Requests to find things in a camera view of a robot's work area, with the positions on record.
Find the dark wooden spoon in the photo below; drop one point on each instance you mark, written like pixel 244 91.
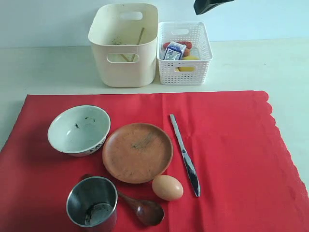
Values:
pixel 149 213

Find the red table cloth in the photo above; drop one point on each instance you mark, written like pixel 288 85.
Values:
pixel 247 178

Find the brown wooden plate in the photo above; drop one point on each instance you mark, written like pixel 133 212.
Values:
pixel 136 153

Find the brown egg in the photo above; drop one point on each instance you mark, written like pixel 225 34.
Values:
pixel 167 187

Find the white ceramic bowl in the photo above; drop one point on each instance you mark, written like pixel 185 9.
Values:
pixel 79 131

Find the cream plastic bin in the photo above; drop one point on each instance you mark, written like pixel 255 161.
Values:
pixel 114 31

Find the silver table knife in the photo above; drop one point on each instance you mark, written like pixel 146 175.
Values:
pixel 192 174

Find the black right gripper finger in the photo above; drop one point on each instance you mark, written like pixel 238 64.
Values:
pixel 203 6

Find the white perforated plastic basket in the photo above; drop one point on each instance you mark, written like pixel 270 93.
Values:
pixel 194 32

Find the orange fried chicken piece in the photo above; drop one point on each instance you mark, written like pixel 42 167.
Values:
pixel 186 52

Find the blue white milk carton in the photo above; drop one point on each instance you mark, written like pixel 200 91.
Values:
pixel 174 51

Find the yellow lemon piece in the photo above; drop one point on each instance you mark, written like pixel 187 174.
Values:
pixel 187 69

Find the stainless steel cup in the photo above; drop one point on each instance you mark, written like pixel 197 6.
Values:
pixel 92 203

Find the red sausage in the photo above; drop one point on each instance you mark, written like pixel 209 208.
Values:
pixel 188 44

